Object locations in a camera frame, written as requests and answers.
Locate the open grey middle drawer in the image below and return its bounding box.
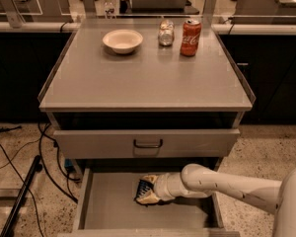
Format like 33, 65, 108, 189
57, 169, 241, 237

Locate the white horizontal rail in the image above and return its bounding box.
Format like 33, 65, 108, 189
0, 22, 296, 36

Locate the black floor cable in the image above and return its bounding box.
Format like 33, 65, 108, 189
0, 121, 82, 237

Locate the grey top drawer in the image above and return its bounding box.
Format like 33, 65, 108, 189
54, 129, 240, 159

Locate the blue rxbar blueberry bar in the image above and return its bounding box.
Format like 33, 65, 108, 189
134, 179, 153, 200

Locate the red coca-cola can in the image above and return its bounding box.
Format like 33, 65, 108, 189
181, 19, 201, 56

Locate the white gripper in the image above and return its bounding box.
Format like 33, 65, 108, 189
135, 173, 187, 205

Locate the clear water bottle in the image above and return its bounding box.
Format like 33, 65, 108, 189
104, 0, 116, 19

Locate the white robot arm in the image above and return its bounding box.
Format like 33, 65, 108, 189
134, 164, 296, 237

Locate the black bar on floor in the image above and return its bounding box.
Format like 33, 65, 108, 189
0, 155, 41, 237

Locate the clear glass jar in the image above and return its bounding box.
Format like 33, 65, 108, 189
158, 20, 175, 46

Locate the grey drawer cabinet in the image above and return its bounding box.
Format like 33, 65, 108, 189
37, 18, 257, 237

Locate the white paper bowl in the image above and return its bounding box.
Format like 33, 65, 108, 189
103, 30, 143, 54

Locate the black drawer handle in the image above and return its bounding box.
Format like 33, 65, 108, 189
133, 139, 163, 149

